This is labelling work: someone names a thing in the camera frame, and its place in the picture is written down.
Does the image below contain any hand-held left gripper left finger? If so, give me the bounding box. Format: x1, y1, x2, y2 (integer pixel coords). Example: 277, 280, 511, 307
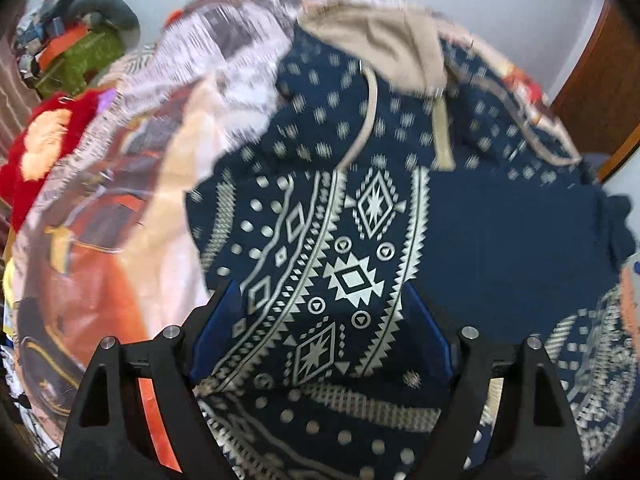
57, 277, 246, 480

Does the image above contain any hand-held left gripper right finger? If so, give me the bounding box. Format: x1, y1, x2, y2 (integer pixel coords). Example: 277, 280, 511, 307
402, 280, 587, 480

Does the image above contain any navy patterned hoodie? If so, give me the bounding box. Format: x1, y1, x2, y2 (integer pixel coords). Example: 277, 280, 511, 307
185, 7, 640, 480

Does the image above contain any printed blanket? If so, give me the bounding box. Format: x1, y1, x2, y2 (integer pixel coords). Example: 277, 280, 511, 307
4, 0, 640, 476

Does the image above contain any red plush toy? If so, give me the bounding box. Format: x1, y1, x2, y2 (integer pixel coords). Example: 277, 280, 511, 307
0, 89, 118, 233

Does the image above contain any green patterned bag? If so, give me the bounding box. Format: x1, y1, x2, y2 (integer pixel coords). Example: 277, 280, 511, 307
37, 30, 126, 102

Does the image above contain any striped curtain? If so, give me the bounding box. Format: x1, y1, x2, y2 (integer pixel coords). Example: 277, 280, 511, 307
0, 35, 42, 161

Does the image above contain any grey plush toy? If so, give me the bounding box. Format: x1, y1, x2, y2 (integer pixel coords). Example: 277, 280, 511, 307
70, 0, 142, 35

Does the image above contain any pile of colourful clutter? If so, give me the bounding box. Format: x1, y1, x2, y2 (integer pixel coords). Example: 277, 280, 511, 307
12, 0, 91, 86

